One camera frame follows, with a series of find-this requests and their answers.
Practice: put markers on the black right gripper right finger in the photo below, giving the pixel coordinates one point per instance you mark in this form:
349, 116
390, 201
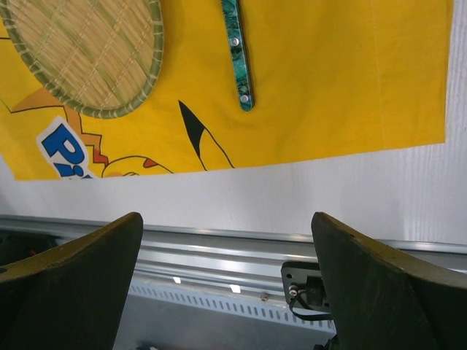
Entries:
383, 298

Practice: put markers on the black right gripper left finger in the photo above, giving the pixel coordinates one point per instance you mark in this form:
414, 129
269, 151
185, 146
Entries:
71, 296

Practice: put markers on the yellow printed cloth placemat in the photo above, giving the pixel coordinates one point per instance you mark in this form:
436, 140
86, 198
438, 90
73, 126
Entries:
329, 78

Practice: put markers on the round woven yellow plate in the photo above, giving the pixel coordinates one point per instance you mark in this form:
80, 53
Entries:
99, 58

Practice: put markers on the green handled spoon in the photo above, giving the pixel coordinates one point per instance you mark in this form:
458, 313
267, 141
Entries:
238, 52

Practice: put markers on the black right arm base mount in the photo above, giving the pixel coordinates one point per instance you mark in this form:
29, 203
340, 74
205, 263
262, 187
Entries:
304, 291

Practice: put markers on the white slotted cable duct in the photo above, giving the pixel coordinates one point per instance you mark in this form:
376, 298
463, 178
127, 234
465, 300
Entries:
250, 307

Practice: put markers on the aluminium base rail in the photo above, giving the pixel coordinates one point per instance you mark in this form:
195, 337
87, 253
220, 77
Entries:
248, 259

